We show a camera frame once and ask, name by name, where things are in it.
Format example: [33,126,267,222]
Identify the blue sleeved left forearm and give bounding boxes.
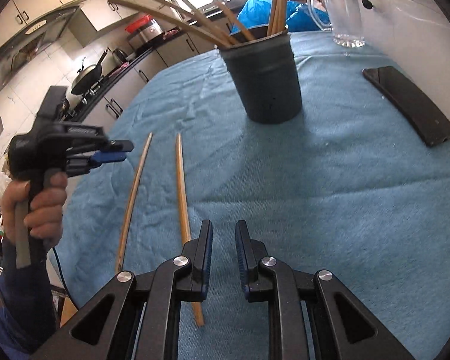
[0,240,57,359]

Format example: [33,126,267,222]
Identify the lower kitchen cabinets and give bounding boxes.
[72,31,216,132]

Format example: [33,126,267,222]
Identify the person's left hand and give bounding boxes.
[1,172,68,250]

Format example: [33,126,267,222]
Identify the black wok with lid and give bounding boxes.
[71,49,108,95]

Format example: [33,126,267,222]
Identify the range hood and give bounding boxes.
[0,5,80,92]

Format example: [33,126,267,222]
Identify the red basin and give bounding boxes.
[125,15,153,33]

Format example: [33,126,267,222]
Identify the blue table cloth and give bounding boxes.
[57,32,450,359]

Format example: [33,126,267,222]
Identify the dark cylindrical utensil holder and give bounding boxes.
[218,24,302,125]

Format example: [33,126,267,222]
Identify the blue plastic bag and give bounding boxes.
[230,0,331,35]

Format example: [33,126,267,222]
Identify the black smartphone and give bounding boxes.
[362,66,450,147]

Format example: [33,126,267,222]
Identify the clear glass mug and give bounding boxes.
[307,0,365,49]

